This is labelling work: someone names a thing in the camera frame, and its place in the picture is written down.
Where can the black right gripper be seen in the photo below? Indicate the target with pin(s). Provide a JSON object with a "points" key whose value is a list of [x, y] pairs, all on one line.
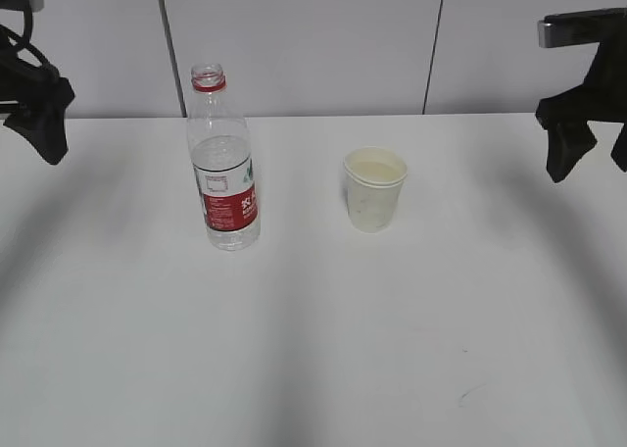
{"points": [[601, 97]]}

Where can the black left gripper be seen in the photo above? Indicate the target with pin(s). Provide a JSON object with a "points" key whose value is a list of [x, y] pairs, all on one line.
{"points": [[35, 99]]}

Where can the white paper cup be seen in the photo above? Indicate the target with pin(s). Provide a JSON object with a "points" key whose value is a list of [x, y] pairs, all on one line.
{"points": [[374, 178]]}

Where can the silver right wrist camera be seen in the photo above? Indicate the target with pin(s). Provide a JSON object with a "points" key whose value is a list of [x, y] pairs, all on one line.
{"points": [[579, 28]]}

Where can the clear plastic water bottle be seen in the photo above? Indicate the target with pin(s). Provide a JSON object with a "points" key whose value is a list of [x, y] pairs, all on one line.
{"points": [[220, 150]]}

